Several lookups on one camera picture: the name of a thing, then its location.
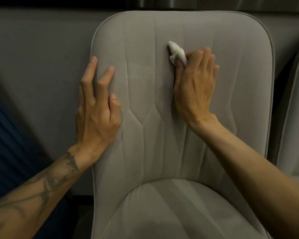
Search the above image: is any person's left hand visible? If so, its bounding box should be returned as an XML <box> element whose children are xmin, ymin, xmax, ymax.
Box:
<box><xmin>75</xmin><ymin>56</ymin><xmax>122</xmax><ymax>167</ymax></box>

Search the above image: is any person's right hand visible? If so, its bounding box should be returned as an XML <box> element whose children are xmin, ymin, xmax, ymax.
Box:
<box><xmin>173</xmin><ymin>48</ymin><xmax>220</xmax><ymax>130</ymax></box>

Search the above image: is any white tissue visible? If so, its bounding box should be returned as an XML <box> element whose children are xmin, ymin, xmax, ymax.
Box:
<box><xmin>167</xmin><ymin>41</ymin><xmax>187</xmax><ymax>67</ymax></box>

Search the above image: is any grey upholstered chair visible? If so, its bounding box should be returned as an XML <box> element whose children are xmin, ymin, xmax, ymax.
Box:
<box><xmin>276</xmin><ymin>35</ymin><xmax>299</xmax><ymax>194</ymax></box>
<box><xmin>90</xmin><ymin>10</ymin><xmax>275</xmax><ymax>239</ymax></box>

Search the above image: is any person's right forearm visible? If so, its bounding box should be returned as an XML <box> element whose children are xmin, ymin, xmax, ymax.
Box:
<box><xmin>189</xmin><ymin>115</ymin><xmax>299</xmax><ymax>239</ymax></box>

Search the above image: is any person's left forearm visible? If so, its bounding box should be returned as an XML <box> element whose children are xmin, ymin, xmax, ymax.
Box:
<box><xmin>0</xmin><ymin>145</ymin><xmax>100</xmax><ymax>239</ymax></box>

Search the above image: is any blue pleated fabric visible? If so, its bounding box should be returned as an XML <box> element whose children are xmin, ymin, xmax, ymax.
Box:
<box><xmin>0</xmin><ymin>88</ymin><xmax>74</xmax><ymax>239</ymax></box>

